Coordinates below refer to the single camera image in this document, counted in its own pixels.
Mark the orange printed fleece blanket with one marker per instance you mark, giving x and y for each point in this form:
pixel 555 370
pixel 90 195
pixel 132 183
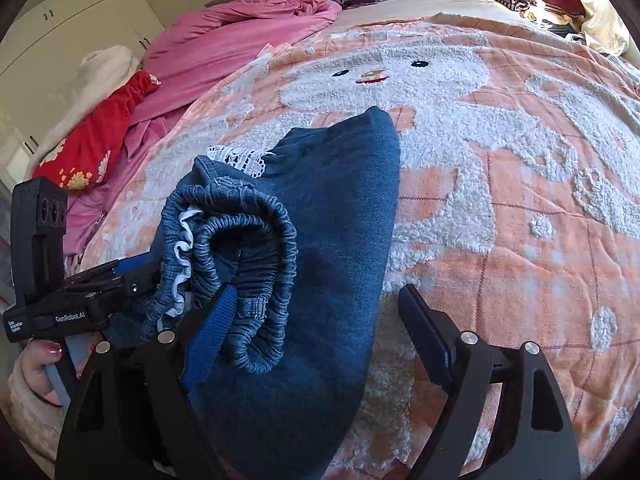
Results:
pixel 525 210

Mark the person's left hand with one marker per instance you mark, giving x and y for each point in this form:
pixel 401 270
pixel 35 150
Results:
pixel 37 370

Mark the cream curtain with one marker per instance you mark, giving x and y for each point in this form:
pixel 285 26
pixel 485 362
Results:
pixel 600 15

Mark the person's left forearm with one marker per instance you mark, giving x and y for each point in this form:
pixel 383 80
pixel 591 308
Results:
pixel 30 425

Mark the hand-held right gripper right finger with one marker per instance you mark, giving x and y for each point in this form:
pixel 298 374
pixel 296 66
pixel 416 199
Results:
pixel 425 330

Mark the pink quilt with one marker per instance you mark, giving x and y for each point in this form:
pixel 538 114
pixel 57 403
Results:
pixel 225 45

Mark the blue denim pants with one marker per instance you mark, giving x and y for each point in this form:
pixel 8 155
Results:
pixel 340 210

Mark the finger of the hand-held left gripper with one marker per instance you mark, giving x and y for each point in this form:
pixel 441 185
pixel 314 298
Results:
pixel 135 285
pixel 107 270

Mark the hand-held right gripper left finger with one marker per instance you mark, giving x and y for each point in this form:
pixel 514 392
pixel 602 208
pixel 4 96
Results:
pixel 220 320

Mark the white fluffy cloth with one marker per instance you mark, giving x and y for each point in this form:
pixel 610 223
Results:
pixel 105 67

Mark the white wardrobe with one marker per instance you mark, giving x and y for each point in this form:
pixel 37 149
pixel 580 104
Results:
pixel 75 15

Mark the red floral blanket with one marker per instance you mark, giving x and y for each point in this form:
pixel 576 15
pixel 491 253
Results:
pixel 95 145

